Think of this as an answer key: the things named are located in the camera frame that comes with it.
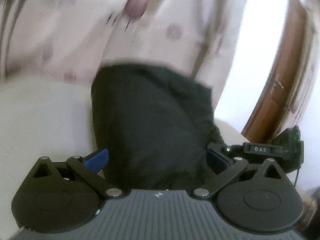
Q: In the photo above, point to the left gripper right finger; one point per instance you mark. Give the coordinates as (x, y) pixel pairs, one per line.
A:
(254, 199)

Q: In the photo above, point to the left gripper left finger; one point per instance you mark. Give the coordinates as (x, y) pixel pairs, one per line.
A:
(61, 196)

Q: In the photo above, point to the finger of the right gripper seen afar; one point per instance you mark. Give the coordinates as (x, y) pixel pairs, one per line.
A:
(247, 150)

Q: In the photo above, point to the black jacket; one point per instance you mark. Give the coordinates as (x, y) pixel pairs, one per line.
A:
(156, 126)

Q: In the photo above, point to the person's right hand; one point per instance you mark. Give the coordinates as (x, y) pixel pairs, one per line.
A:
(308, 224)

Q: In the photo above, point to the floral pink curtain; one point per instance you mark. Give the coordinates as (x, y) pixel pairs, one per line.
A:
(71, 39)

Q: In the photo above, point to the brown wooden door frame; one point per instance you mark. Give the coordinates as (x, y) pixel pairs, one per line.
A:
(288, 87)

